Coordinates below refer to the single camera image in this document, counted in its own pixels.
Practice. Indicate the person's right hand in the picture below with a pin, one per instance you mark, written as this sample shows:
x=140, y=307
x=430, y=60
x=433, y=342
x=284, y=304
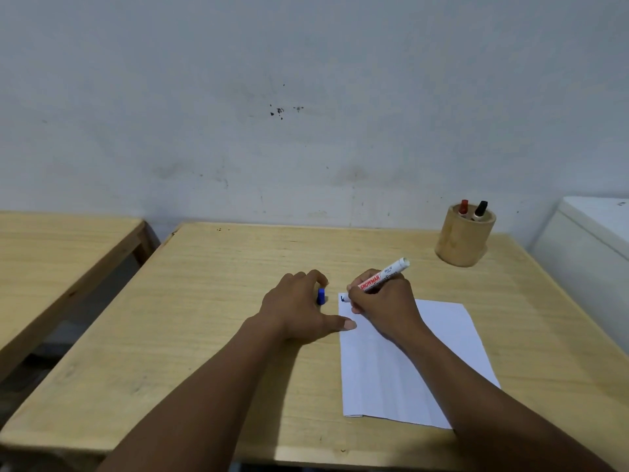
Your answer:
x=390, y=307

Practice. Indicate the person's left hand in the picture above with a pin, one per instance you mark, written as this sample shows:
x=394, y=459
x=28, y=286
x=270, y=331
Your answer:
x=290, y=309

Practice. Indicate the person's left thumb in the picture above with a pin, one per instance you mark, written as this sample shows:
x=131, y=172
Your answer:
x=339, y=324

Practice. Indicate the person's right thumb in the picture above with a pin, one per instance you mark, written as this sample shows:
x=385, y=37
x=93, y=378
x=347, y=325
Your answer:
x=355, y=303

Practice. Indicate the blue marker cap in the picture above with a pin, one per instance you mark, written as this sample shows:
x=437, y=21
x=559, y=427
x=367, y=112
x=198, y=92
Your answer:
x=321, y=297

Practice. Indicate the white marker pen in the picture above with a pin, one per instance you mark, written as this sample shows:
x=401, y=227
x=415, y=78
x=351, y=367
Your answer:
x=394, y=266

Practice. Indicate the white paper sheet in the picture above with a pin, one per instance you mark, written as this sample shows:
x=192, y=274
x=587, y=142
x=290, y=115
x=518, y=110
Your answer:
x=383, y=378

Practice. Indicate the person's right forearm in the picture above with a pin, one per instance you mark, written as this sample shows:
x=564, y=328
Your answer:
x=481, y=412

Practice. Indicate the person's left forearm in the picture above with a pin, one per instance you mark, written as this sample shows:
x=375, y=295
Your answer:
x=196, y=407

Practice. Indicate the round wooden pen holder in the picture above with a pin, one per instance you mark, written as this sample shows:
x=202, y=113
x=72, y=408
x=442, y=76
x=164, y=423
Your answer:
x=462, y=243

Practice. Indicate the red-capped marker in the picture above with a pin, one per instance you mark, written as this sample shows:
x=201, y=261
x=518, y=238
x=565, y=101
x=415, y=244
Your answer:
x=463, y=207

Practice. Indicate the black-capped marker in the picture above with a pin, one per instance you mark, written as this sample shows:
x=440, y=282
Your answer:
x=480, y=209

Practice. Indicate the white appliance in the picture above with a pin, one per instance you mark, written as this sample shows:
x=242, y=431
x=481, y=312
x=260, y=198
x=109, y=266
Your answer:
x=585, y=260

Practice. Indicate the wooden side table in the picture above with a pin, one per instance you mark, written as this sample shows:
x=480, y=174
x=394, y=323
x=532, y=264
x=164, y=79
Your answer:
x=54, y=260

